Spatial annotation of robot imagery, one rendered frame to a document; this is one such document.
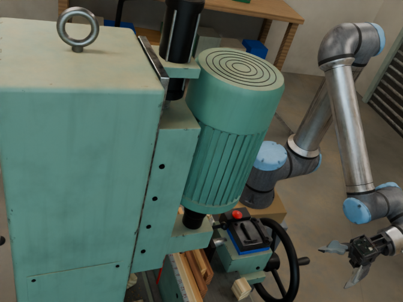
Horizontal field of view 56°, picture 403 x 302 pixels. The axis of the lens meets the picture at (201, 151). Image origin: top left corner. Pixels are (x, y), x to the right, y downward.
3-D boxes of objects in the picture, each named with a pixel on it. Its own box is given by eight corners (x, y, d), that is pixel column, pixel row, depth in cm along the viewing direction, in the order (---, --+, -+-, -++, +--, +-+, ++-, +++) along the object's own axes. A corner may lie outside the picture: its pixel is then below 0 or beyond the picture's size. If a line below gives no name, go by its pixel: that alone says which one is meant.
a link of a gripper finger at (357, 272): (346, 280, 113) (357, 257, 118) (342, 289, 117) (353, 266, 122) (357, 286, 111) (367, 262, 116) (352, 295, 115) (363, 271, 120)
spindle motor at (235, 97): (251, 211, 86) (304, 93, 67) (179, 220, 78) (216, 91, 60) (222, 160, 98) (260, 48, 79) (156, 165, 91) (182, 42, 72)
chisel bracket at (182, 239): (206, 251, 100) (214, 230, 95) (155, 260, 95) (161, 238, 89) (197, 229, 105) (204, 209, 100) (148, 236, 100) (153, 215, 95)
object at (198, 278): (204, 298, 99) (207, 289, 96) (196, 300, 98) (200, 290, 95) (177, 230, 115) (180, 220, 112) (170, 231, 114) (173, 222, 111)
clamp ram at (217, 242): (227, 263, 109) (235, 244, 103) (203, 268, 106) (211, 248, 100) (215, 238, 115) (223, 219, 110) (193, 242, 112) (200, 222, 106)
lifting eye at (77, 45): (98, 53, 58) (101, 11, 54) (56, 51, 55) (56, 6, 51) (96, 48, 59) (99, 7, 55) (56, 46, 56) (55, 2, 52)
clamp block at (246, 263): (264, 271, 114) (274, 253, 108) (223, 280, 108) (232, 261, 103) (243, 233, 124) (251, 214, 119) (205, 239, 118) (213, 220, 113)
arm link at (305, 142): (267, 162, 181) (338, 13, 130) (296, 156, 188) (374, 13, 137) (284, 186, 172) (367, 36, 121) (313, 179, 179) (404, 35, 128)
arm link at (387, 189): (376, 183, 128) (399, 216, 122) (399, 177, 132) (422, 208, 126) (360, 196, 135) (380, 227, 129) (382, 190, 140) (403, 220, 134)
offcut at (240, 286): (247, 296, 102) (252, 289, 100) (237, 300, 101) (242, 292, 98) (240, 284, 105) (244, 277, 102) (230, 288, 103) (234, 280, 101)
